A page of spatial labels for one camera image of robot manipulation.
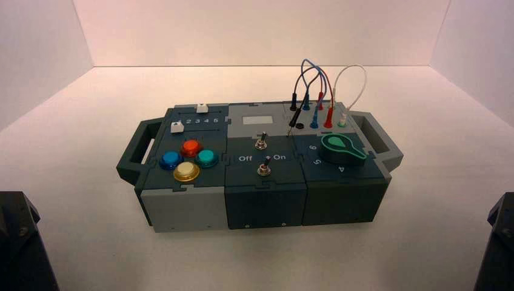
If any black banana plug wire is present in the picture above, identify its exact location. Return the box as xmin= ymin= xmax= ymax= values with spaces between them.
xmin=286 ymin=65 xmax=327 ymax=138

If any teal push button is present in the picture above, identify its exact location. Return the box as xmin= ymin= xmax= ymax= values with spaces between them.
xmin=195 ymin=149 xmax=220 ymax=169

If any teal and grey task box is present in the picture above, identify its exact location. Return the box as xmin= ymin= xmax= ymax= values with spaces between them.
xmin=116 ymin=101 xmax=404 ymax=234

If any orange push button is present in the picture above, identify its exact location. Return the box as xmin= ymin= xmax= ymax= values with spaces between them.
xmin=180 ymin=139 xmax=204 ymax=158

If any yellow push button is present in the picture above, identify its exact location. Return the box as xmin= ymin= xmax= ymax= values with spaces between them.
xmin=173 ymin=161 xmax=201 ymax=182

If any green rotary knob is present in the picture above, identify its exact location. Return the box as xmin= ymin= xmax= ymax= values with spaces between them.
xmin=319 ymin=134 xmax=368 ymax=166

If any blue push button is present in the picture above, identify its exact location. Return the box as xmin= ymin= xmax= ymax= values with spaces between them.
xmin=159 ymin=150 xmax=185 ymax=171

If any blue banana plug wire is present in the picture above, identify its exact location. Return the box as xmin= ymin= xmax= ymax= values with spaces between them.
xmin=301 ymin=59 xmax=323 ymax=130

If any red banana plug wire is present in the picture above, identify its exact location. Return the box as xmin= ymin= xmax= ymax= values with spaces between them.
xmin=316 ymin=70 xmax=336 ymax=130

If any white banana plug wire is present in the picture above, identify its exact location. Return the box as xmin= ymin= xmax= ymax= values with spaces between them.
xmin=334 ymin=64 xmax=368 ymax=128

